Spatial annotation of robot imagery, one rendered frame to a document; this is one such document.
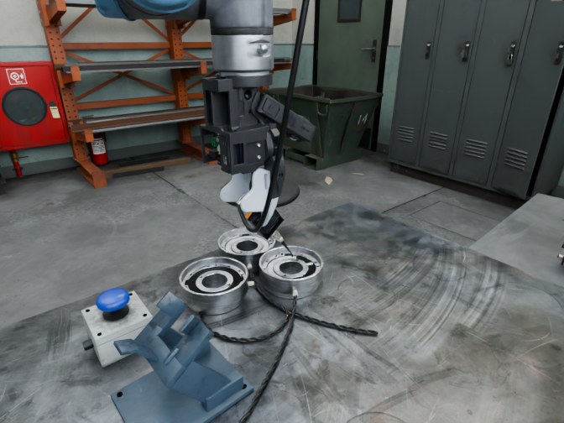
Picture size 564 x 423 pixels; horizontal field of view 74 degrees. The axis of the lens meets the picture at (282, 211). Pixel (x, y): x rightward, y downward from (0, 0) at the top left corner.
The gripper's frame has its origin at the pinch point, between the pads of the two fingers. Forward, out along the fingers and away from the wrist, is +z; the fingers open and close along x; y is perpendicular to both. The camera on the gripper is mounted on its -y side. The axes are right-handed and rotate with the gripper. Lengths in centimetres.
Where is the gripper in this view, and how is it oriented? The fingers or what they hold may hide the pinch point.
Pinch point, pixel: (261, 213)
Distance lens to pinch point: 56.9
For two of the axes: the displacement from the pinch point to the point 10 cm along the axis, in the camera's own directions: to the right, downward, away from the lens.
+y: -7.5, 2.8, -6.0
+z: 0.0, 9.1, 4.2
